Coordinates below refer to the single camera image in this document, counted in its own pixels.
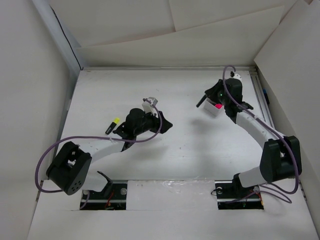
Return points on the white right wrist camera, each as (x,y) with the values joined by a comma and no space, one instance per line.
(235,75)

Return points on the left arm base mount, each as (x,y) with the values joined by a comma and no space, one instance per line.
(112,197)

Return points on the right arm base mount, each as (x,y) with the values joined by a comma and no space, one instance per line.
(230,195)

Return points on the yellow highlighter marker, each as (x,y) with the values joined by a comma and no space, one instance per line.
(112,126)

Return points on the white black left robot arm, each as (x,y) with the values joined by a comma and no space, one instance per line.
(70,167)

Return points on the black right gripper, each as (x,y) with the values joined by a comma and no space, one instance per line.
(212,92)

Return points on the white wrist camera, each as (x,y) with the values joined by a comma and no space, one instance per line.
(235,75)
(149,104)

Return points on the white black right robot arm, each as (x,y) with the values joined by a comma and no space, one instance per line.
(281,154)

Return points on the pink highlighter marker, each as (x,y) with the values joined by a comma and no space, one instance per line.
(218,106)

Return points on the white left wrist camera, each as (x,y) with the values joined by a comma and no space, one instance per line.
(149,104)

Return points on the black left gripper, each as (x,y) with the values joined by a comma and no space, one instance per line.
(155,120)

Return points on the white divided container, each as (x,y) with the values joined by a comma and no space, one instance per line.
(209,106)

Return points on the aluminium table edge rail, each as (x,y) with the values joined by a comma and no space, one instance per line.
(266,115)

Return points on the green highlighter marker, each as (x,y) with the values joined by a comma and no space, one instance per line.
(201,101)

